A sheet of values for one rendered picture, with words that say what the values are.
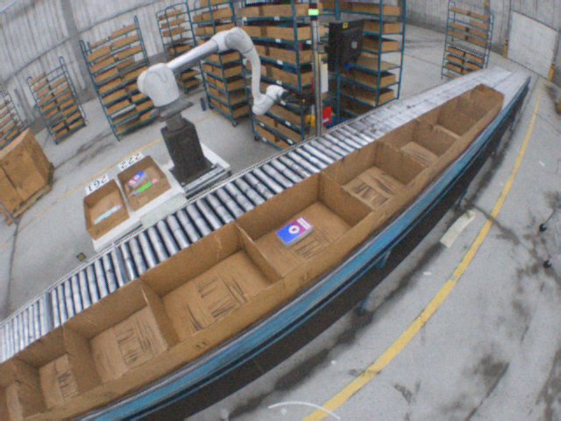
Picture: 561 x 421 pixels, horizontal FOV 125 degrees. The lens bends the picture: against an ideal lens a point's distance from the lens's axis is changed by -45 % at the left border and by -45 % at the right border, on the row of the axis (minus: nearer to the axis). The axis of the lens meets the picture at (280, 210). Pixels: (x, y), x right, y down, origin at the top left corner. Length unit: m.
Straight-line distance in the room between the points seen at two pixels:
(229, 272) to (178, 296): 0.21
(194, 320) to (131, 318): 0.27
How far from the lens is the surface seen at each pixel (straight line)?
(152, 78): 1.48
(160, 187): 1.66
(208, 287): 0.99
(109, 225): 1.67
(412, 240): 1.45
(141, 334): 1.03
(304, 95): 1.70
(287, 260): 0.98
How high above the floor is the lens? 1.71
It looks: 47 degrees down
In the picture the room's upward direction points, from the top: 8 degrees counter-clockwise
